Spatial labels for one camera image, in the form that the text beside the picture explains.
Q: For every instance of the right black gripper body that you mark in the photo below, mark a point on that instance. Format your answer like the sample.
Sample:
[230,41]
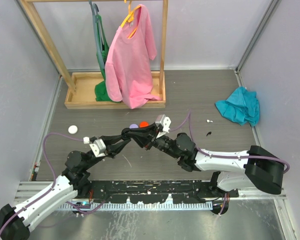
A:
[157,142]

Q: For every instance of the pink t-shirt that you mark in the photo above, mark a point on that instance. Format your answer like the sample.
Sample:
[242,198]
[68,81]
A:
[127,68]

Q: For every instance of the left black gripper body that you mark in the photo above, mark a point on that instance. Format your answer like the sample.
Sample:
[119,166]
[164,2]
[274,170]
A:
[106,150]

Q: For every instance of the wooden clothes rack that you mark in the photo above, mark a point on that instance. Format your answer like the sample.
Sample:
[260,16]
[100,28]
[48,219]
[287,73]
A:
[81,85]

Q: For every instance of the purple earbud charging case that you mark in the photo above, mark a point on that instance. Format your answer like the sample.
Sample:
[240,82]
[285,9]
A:
[133,126]

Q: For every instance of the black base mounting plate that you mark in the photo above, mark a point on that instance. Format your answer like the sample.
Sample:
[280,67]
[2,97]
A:
[151,191]

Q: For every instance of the yellow hanger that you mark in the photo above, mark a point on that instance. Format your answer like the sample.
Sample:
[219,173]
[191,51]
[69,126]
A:
[130,18]

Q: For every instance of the teal cloth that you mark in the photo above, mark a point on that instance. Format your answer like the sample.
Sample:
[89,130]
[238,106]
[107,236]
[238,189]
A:
[241,107]

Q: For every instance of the white earbud charging case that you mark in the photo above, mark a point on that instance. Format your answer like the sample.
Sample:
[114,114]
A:
[73,129]

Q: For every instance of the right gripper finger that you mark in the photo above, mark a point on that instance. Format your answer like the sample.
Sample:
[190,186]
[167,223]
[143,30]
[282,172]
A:
[148,132]
[143,142]

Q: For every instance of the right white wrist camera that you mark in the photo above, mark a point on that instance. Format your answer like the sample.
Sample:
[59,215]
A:
[163,123]

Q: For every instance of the grey-blue hanger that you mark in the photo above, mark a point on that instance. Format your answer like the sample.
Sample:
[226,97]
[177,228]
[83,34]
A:
[98,36]

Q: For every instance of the orange earbud charging case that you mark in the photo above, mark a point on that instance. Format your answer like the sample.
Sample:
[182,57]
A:
[143,124]

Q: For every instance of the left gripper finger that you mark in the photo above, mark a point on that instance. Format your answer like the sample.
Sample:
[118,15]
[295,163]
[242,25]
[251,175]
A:
[115,149]
[118,136]

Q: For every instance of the white slotted cable duct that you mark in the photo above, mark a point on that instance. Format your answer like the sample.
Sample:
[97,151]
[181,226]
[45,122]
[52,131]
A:
[165,206]

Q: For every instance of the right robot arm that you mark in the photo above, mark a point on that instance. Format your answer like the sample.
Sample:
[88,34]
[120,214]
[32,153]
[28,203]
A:
[252,168]

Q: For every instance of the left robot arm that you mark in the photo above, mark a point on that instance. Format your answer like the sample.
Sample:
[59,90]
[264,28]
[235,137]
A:
[17,222]

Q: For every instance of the black earbud charging case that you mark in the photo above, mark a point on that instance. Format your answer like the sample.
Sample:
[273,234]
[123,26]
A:
[126,134]

